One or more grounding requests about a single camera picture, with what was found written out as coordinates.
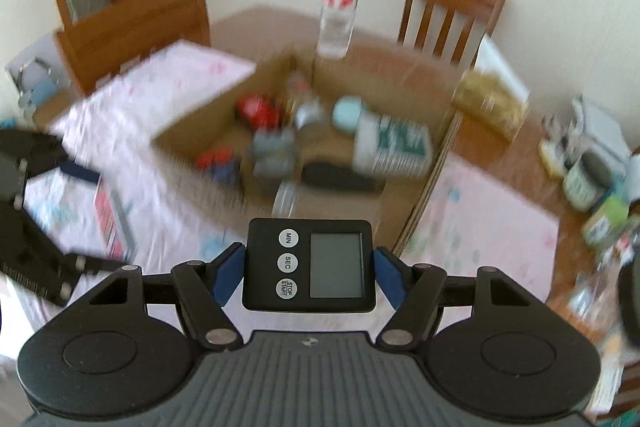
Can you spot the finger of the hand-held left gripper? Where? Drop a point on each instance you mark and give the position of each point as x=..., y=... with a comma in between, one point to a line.
x=30, y=252
x=80, y=172

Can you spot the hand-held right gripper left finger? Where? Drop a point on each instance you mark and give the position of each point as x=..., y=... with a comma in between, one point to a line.
x=227, y=277

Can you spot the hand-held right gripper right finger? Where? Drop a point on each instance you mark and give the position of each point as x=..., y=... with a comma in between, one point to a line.
x=387, y=277

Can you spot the red card case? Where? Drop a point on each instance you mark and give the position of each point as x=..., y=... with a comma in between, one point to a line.
x=107, y=217

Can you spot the black digital timer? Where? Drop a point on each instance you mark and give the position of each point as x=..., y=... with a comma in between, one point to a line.
x=280, y=264

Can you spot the silver round tin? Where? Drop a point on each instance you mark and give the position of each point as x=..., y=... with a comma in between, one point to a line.
x=286, y=199

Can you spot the grey round toy figure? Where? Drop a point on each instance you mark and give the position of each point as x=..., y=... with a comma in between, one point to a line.
x=275, y=154

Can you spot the cardboard box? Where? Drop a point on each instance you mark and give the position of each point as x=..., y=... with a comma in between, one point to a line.
x=325, y=147

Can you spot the teal egg-shaped toy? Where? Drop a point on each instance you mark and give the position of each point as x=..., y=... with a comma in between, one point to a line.
x=347, y=113

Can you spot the red toy train car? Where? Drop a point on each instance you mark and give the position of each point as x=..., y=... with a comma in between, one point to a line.
x=260, y=109

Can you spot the dark flat object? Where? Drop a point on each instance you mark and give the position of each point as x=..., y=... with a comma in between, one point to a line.
x=342, y=177

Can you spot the pink floral tablecloth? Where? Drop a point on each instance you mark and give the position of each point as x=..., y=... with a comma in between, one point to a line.
x=165, y=72

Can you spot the white plastic bottle green label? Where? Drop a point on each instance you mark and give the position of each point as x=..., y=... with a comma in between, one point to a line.
x=395, y=144

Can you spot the glass jar silver lid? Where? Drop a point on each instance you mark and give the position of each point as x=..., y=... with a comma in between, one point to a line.
x=305, y=107

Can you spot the clear bag of snacks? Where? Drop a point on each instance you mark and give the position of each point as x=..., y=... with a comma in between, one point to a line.
x=490, y=107

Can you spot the clear jar dark lid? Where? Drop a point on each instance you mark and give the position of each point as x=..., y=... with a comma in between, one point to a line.
x=587, y=182

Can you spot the jar with green lid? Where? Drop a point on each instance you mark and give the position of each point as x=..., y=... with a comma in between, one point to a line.
x=605, y=222

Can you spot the white tissue pack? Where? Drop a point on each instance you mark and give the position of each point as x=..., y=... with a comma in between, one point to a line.
x=500, y=62

